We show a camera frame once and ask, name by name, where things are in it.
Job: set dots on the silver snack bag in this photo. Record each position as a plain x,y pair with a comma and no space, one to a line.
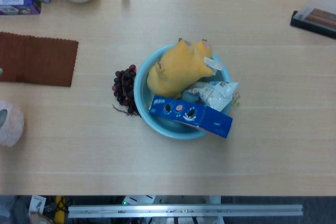
212,95

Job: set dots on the aluminium rail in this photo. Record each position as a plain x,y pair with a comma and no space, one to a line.
183,211

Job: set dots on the yellow plush toy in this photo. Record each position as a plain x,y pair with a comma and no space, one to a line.
178,69

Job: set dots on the purple box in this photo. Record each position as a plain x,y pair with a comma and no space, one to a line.
15,3

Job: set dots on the brown cloth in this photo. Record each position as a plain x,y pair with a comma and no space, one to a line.
36,58

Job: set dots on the pink mesh bath sponge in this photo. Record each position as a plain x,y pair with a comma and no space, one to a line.
14,127

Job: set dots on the dark purple grape bunch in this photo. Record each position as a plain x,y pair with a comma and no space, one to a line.
123,82

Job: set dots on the light blue plastic basin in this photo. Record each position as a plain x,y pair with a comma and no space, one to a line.
143,87

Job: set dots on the blue cookie box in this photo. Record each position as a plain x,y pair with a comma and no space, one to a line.
210,121

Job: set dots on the black pencil case with lid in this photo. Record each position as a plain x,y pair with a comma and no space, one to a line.
315,16

